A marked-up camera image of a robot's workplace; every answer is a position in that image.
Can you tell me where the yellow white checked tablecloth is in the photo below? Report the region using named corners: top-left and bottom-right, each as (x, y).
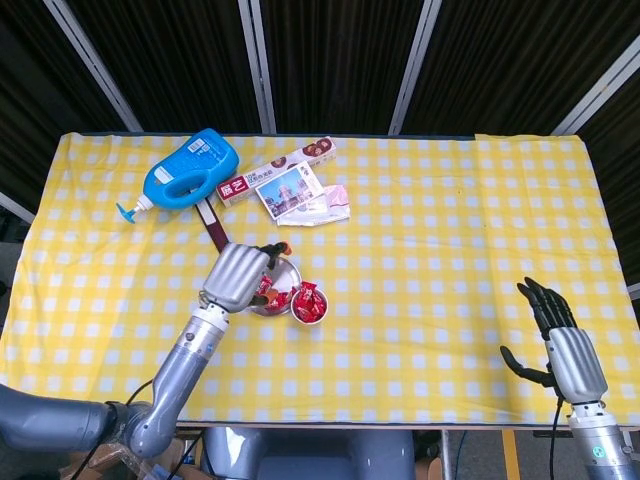
top-left (0, 130), bottom-right (632, 426)

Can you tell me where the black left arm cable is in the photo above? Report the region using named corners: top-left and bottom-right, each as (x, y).
top-left (62, 377), bottom-right (156, 480)

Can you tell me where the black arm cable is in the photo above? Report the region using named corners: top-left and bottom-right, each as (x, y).
top-left (549, 397), bottom-right (567, 480)
top-left (62, 377), bottom-right (156, 480)

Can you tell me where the pink white plastic packet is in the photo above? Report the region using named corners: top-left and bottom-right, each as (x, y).
top-left (275, 183), bottom-right (351, 228)

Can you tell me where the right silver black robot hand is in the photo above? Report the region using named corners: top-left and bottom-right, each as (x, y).
top-left (500, 276), bottom-right (609, 405)

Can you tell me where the building photo postcard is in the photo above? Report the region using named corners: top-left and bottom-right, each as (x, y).
top-left (254, 163), bottom-right (325, 220)

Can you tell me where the dark red flat stick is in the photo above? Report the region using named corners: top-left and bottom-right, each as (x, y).
top-left (194, 197), bottom-right (230, 250)

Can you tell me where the metal table leg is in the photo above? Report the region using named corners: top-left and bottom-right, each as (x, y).
top-left (439, 428), bottom-right (452, 480)

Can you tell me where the long beige baking paper box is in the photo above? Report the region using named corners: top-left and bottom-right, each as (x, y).
top-left (215, 136), bottom-right (337, 209)

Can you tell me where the grey robot torso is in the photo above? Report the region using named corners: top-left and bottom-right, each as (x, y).
top-left (201, 426), bottom-right (416, 480)

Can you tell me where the white paper cup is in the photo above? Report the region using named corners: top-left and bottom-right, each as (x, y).
top-left (289, 282), bottom-right (330, 326)

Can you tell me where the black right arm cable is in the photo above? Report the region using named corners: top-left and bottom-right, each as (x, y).
top-left (549, 397), bottom-right (567, 480)

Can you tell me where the round steel plate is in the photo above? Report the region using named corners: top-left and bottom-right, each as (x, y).
top-left (244, 255), bottom-right (304, 317)

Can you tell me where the black ribbed partition panel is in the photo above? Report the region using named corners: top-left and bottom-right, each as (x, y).
top-left (0, 0), bottom-right (132, 211)
top-left (402, 0), bottom-right (640, 136)
top-left (259, 0), bottom-right (426, 135)
top-left (64, 0), bottom-right (264, 134)
top-left (574, 84), bottom-right (640, 291)

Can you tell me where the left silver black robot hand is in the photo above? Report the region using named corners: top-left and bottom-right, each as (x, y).
top-left (201, 241), bottom-right (293, 310)

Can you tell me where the blue pump bottle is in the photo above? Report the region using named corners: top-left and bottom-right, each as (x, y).
top-left (115, 128), bottom-right (240, 225)

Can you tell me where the brown cardboard box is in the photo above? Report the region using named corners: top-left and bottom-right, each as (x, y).
top-left (64, 439), bottom-right (201, 480)

